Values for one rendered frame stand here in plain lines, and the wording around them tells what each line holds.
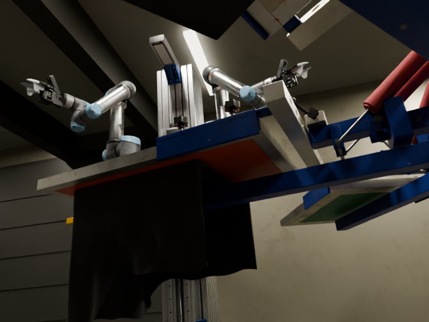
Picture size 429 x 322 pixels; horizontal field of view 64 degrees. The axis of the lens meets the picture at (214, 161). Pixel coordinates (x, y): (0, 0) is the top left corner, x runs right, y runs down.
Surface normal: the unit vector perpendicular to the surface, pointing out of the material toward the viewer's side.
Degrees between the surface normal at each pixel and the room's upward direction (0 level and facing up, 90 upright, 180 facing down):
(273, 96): 90
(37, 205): 90
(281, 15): 148
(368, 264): 90
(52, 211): 90
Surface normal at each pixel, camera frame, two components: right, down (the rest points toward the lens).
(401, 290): -0.22, -0.34
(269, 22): -0.36, 0.71
